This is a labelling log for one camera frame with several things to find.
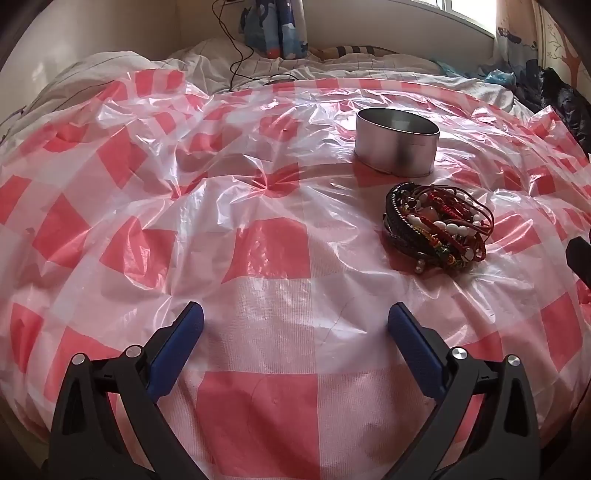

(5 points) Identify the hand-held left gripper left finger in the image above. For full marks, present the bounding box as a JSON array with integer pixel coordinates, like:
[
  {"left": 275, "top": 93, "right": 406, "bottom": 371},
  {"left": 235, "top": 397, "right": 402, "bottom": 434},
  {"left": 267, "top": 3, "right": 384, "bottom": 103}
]
[{"left": 48, "top": 301, "right": 205, "bottom": 480}]

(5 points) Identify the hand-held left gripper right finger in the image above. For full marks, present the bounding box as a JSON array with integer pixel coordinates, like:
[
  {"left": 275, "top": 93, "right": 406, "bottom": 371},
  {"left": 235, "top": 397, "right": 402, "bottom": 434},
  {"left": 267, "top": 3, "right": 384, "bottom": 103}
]
[{"left": 388, "top": 302, "right": 541, "bottom": 480}]

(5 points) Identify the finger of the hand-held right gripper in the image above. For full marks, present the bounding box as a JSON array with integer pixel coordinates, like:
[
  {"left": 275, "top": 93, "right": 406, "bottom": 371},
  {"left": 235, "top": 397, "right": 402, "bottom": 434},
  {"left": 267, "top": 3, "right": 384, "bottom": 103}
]
[{"left": 566, "top": 236, "right": 591, "bottom": 278}]

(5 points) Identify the pile of mixed bracelets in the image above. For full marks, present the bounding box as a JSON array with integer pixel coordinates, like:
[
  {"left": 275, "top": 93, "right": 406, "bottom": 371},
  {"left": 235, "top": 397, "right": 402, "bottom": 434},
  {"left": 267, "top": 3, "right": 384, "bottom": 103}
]
[{"left": 382, "top": 182, "right": 496, "bottom": 277}]

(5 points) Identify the round metal tin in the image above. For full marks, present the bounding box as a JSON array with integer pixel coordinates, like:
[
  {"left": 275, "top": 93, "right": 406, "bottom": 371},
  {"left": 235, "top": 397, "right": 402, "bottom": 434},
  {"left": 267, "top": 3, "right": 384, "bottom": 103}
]
[{"left": 353, "top": 108, "right": 440, "bottom": 177}]

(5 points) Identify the red white checked plastic sheet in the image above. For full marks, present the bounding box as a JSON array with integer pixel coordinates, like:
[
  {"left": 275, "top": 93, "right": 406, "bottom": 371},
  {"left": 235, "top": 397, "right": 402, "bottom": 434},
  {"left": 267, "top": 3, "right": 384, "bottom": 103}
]
[{"left": 0, "top": 69, "right": 591, "bottom": 480}]

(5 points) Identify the dark jacket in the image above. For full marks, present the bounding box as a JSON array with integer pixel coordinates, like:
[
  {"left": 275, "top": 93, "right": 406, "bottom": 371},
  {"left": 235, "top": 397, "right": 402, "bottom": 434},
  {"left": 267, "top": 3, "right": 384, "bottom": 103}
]
[{"left": 512, "top": 62, "right": 591, "bottom": 155}]

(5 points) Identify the blue plastic bag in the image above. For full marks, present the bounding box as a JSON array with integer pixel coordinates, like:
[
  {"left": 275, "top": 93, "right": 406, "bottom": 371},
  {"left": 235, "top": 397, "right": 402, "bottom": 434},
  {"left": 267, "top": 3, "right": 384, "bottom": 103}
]
[{"left": 484, "top": 69, "right": 516, "bottom": 87}]

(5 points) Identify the wardrobe door with tree print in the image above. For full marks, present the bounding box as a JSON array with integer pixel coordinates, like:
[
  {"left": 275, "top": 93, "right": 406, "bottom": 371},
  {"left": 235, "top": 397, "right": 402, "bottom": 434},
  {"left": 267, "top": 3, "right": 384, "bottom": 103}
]
[{"left": 536, "top": 0, "right": 591, "bottom": 90}]

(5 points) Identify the pale printed curtain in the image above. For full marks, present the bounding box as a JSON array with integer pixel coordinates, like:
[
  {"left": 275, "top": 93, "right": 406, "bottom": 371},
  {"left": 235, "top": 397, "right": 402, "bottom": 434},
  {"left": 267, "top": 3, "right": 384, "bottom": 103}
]
[{"left": 493, "top": 0, "right": 540, "bottom": 71}]

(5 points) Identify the white duvet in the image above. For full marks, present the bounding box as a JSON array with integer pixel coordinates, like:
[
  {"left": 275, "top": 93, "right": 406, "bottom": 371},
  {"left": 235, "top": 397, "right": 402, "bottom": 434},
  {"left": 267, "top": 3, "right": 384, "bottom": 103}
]
[{"left": 0, "top": 37, "right": 529, "bottom": 153}]

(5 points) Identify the striped pillow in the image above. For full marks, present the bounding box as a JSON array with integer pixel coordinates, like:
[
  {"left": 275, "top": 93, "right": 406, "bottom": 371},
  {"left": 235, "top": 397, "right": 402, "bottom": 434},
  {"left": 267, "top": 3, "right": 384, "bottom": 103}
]
[{"left": 308, "top": 44, "right": 399, "bottom": 64}]

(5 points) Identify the blue printed curtain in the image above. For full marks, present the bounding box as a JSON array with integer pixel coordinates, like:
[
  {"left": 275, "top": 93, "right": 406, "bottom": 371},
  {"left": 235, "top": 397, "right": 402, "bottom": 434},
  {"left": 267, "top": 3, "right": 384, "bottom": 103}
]
[{"left": 241, "top": 0, "right": 309, "bottom": 59}]

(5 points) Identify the white window frame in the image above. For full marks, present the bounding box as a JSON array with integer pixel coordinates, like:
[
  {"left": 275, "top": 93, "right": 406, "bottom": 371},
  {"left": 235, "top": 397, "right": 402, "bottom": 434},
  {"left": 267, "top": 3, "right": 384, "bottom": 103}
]
[{"left": 434, "top": 0, "right": 500, "bottom": 40}]

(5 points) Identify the black cable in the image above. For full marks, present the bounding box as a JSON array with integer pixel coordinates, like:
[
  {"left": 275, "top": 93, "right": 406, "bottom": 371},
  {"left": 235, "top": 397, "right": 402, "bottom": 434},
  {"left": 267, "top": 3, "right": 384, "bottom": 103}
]
[{"left": 211, "top": 0, "right": 296, "bottom": 92}]

